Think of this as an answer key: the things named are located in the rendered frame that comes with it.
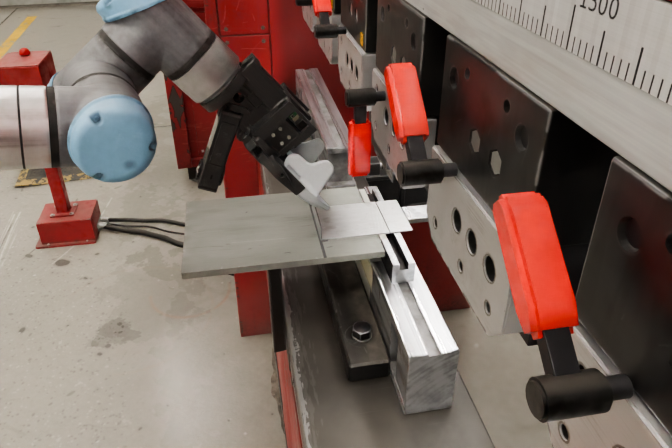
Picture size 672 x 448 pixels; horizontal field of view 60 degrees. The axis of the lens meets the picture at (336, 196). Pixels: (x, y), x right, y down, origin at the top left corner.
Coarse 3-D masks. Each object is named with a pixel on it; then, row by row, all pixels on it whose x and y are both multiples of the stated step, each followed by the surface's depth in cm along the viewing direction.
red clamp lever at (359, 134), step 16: (352, 96) 57; (368, 96) 57; (384, 96) 58; (352, 128) 59; (368, 128) 59; (352, 144) 60; (368, 144) 60; (352, 160) 61; (368, 160) 61; (352, 176) 62
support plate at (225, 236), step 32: (320, 192) 90; (352, 192) 90; (192, 224) 82; (224, 224) 82; (256, 224) 82; (288, 224) 82; (192, 256) 75; (224, 256) 75; (256, 256) 75; (288, 256) 75; (320, 256) 75; (352, 256) 76; (384, 256) 77
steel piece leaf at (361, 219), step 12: (348, 204) 86; (360, 204) 86; (372, 204) 86; (324, 216) 84; (336, 216) 84; (348, 216) 84; (360, 216) 84; (372, 216) 84; (324, 228) 81; (336, 228) 81; (348, 228) 81; (360, 228) 81; (372, 228) 81; (384, 228) 81
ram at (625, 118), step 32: (416, 0) 47; (448, 0) 41; (480, 32) 36; (512, 32) 32; (512, 64) 32; (544, 64) 29; (576, 64) 26; (544, 96) 29; (576, 96) 26; (608, 96) 24; (640, 96) 22; (608, 128) 24; (640, 128) 22; (640, 160) 23
